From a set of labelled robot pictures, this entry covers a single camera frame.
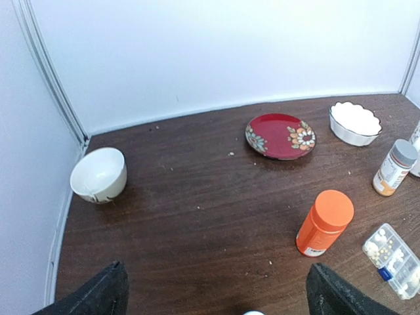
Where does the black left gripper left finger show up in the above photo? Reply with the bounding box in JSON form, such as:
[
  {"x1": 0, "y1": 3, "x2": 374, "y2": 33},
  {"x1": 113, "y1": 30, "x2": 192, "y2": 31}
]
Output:
[{"x1": 36, "y1": 261, "x2": 129, "y2": 315}]

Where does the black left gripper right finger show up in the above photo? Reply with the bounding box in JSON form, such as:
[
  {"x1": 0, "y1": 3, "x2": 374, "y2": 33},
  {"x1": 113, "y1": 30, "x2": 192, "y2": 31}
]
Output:
[{"x1": 306, "y1": 263, "x2": 396, "y2": 315}]

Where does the small white pill bottle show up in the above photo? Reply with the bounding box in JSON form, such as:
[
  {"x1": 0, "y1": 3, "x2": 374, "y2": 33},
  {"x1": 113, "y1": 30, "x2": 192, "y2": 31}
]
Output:
[{"x1": 243, "y1": 310, "x2": 264, "y2": 315}]

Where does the clear plastic pill organizer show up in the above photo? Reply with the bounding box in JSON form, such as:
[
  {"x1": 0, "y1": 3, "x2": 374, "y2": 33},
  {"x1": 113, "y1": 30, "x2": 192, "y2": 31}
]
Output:
[{"x1": 362, "y1": 223, "x2": 419, "y2": 300}]

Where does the orange pill bottle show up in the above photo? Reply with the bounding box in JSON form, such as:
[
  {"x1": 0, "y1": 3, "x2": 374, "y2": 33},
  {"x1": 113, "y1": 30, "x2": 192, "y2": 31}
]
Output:
[{"x1": 295, "y1": 190, "x2": 354, "y2": 257}]

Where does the grey cap pill bottle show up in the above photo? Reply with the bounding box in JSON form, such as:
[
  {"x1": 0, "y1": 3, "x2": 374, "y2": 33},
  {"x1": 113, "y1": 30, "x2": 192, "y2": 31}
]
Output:
[{"x1": 372, "y1": 139, "x2": 418, "y2": 197}]

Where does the white ceramic bowl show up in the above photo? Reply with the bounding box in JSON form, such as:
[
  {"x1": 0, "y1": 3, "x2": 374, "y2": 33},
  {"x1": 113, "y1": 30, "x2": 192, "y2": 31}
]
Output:
[{"x1": 70, "y1": 147, "x2": 127, "y2": 204}]

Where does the floral mug yellow inside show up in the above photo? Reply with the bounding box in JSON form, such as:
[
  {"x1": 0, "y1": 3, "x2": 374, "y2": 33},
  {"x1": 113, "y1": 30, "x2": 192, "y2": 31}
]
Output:
[{"x1": 409, "y1": 121, "x2": 420, "y2": 178}]

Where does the red floral plate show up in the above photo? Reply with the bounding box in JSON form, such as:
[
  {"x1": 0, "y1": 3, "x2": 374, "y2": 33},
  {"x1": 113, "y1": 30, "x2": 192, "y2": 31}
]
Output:
[{"x1": 245, "y1": 113, "x2": 316, "y2": 161}]

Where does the white scalloped bowl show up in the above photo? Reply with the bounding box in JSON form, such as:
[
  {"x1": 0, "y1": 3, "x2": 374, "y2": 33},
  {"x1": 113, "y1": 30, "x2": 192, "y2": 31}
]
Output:
[{"x1": 329, "y1": 102, "x2": 383, "y2": 147}]

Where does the right aluminium frame post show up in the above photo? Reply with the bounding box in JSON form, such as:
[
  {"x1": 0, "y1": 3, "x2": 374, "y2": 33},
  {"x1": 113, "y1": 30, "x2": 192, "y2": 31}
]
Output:
[{"x1": 398, "y1": 29, "x2": 419, "y2": 95}]

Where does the aluminium frame post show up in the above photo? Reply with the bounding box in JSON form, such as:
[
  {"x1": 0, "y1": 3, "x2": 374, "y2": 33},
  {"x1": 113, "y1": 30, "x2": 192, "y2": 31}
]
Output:
[
  {"x1": 398, "y1": 29, "x2": 419, "y2": 95},
  {"x1": 12, "y1": 1, "x2": 89, "y2": 149}
]

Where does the left aluminium frame post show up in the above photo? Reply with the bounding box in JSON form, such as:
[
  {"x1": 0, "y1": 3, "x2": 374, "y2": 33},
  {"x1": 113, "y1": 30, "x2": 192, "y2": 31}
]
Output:
[{"x1": 12, "y1": 1, "x2": 89, "y2": 149}]

